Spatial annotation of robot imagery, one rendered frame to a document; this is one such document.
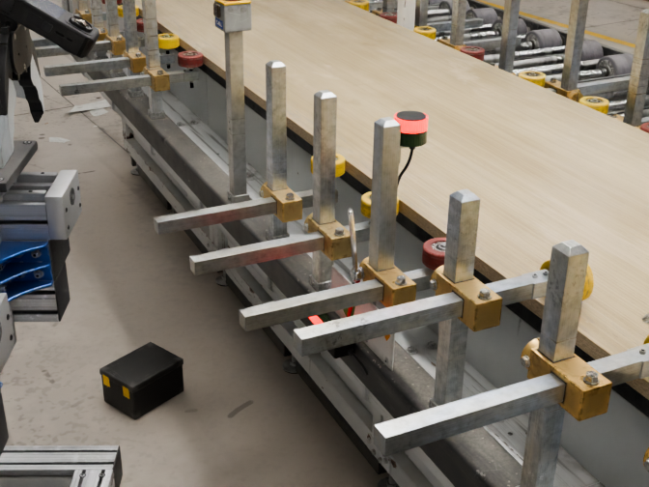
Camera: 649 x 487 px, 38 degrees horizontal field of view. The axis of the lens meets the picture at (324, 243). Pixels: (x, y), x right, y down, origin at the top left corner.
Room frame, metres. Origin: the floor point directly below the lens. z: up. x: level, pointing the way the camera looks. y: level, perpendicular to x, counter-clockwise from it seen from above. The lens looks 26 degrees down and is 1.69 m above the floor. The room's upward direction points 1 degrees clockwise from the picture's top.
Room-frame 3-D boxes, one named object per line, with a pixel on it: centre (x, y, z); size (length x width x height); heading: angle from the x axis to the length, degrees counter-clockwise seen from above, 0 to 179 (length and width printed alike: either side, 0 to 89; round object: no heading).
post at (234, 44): (2.24, 0.23, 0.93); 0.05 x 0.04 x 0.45; 26
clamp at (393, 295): (1.54, -0.12, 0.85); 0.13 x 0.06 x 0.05; 26
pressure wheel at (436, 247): (1.57, -0.23, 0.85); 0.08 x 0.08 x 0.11
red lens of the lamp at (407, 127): (1.58, -0.15, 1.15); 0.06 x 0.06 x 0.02
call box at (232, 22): (2.24, 0.23, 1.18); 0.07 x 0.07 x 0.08; 26
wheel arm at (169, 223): (1.94, 0.17, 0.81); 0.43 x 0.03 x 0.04; 116
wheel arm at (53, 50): (3.28, 0.83, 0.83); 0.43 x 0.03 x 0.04; 116
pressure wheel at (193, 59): (2.92, 0.43, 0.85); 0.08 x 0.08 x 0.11
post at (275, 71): (2.01, 0.11, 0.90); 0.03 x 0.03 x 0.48; 26
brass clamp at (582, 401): (1.09, -0.34, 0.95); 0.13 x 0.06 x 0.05; 26
